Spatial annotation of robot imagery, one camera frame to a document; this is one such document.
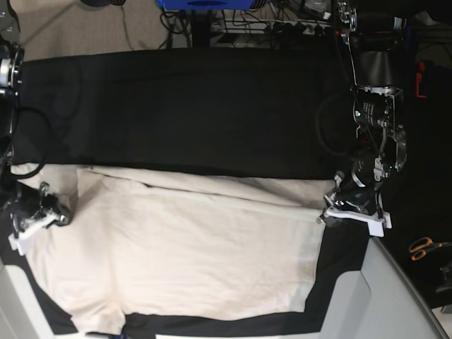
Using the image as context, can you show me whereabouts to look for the blue plastic bin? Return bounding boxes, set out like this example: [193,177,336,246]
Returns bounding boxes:
[157,0,254,11]

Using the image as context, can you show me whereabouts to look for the red black clamp tool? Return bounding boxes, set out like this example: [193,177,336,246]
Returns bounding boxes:
[415,60,434,99]

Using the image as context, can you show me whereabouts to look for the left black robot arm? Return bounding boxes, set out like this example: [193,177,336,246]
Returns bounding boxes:
[316,1,408,237]

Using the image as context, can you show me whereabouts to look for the grey white table frame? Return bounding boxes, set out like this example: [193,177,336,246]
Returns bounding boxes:
[1,238,451,338]

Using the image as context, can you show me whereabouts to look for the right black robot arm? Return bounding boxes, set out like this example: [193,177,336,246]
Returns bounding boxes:
[1,38,72,256]

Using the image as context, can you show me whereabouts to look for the black table cloth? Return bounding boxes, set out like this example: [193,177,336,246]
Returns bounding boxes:
[0,49,417,335]

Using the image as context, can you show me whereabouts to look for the orange handled scissors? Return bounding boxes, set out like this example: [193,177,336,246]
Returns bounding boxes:
[409,237,451,261]

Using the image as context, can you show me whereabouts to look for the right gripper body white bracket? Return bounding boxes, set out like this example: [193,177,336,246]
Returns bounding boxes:
[7,182,71,256]

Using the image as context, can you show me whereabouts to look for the cream white T-shirt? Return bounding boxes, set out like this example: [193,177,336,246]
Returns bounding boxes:
[25,165,333,334]

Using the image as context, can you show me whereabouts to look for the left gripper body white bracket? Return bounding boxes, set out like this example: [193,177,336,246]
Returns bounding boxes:
[316,171,393,238]

